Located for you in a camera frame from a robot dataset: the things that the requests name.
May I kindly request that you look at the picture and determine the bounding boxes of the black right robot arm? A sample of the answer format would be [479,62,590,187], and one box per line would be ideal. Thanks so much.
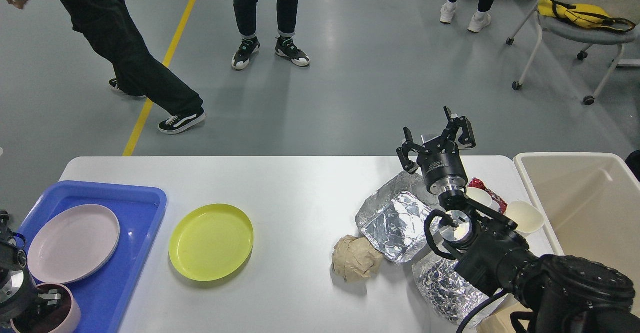
[397,106,640,333]

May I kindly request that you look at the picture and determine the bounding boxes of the person in dark jeans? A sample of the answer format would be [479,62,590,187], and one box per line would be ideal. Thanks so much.
[231,0,311,71]

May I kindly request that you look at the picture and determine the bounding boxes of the grey chair on wheels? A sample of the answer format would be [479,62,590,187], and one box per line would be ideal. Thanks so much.
[512,0,639,106]

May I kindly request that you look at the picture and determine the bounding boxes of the aluminium foil tray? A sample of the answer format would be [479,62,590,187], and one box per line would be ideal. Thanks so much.
[354,171,440,265]

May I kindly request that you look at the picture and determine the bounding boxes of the yellow bag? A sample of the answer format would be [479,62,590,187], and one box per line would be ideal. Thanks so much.
[537,0,637,33]

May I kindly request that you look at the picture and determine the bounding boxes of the yellow plate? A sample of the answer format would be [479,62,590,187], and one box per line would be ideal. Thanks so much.
[168,203,255,282]

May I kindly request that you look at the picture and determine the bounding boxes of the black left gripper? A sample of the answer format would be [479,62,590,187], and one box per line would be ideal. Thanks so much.
[0,269,63,326]

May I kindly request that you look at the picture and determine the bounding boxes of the blue plastic tray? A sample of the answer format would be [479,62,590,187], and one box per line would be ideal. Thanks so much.
[19,181,167,333]

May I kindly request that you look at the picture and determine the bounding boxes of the pink brown cup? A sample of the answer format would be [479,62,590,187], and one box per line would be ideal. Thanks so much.
[10,283,82,333]

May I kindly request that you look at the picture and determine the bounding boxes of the crumpled brown paper ball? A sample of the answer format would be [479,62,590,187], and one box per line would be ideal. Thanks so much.
[331,235,384,283]

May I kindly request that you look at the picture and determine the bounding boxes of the white paper cup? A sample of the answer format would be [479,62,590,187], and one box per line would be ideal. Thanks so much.
[466,187,494,208]

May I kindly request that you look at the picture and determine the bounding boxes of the crumpled aluminium foil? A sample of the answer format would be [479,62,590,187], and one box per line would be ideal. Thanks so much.
[412,253,490,326]

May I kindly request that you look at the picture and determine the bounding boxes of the person in black trousers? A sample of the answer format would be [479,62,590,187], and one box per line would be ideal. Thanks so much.
[2,0,207,135]

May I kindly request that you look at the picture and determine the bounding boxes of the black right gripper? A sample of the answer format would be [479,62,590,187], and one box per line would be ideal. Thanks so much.
[397,106,478,196]

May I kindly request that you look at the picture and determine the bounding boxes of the beige plastic bin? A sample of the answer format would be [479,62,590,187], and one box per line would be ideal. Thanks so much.
[514,152,640,290]

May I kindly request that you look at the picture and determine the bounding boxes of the white paper bowl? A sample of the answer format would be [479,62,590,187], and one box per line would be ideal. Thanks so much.
[504,200,545,238]

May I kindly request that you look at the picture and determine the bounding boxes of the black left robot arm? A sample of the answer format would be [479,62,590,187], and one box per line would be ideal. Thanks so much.
[0,210,63,331]

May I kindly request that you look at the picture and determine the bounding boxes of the pink plate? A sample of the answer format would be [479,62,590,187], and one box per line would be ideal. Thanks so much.
[27,204,121,285]

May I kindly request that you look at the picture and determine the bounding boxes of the red snack wrapper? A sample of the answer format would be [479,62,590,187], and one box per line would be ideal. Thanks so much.
[467,178,508,215]

